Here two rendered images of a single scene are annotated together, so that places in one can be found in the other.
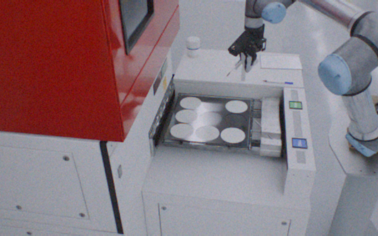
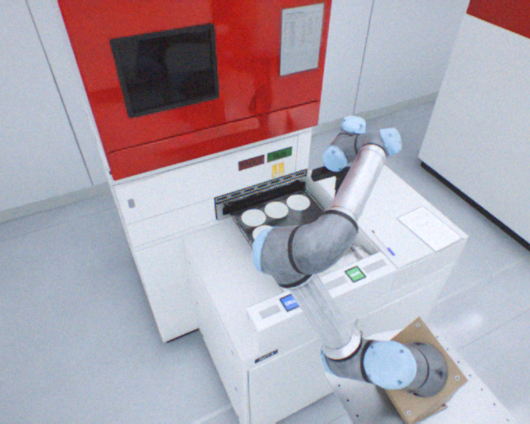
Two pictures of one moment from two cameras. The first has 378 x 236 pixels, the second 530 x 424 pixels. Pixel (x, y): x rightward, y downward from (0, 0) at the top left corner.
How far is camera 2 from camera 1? 1.13 m
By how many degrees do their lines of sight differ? 40
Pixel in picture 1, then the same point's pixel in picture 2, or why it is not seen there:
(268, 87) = (370, 240)
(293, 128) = not seen: hidden behind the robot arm
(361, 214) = not seen: outside the picture
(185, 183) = (209, 257)
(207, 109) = (299, 217)
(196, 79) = (322, 185)
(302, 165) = (258, 317)
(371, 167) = (355, 394)
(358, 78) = (269, 267)
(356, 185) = not seen: hidden behind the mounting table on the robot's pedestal
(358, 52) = (278, 241)
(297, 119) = (332, 286)
